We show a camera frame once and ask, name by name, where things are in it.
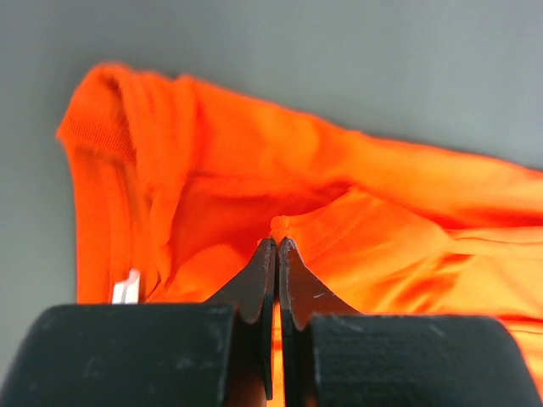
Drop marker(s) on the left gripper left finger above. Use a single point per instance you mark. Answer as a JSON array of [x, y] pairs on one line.
[[217, 353]]

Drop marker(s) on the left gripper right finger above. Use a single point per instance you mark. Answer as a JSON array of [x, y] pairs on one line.
[[334, 355]]

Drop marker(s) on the orange t shirt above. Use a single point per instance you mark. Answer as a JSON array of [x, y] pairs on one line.
[[180, 180]]

